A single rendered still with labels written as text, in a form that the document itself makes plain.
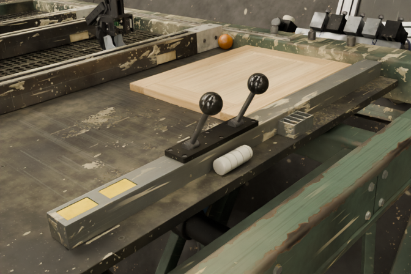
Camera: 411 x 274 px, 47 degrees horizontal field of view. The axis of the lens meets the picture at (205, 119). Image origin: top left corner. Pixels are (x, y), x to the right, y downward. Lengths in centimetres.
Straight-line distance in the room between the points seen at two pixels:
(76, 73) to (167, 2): 210
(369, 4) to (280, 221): 173
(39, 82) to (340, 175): 78
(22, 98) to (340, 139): 75
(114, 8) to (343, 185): 89
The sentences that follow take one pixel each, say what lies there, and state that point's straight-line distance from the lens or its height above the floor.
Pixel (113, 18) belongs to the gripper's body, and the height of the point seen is 131.
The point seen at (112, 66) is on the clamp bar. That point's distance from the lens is 134.
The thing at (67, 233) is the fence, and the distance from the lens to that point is 67.
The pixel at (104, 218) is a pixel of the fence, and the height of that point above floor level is 162.
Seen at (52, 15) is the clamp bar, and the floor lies 111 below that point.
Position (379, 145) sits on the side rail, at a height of 131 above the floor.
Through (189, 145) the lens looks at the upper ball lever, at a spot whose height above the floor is 149.
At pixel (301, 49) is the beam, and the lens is 145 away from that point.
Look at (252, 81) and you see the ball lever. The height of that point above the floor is 145.
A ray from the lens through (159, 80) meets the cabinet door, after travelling 125.
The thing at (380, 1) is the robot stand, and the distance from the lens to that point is 225.
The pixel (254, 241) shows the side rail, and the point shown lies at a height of 158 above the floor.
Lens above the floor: 209
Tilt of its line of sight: 50 degrees down
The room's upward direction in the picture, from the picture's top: 65 degrees counter-clockwise
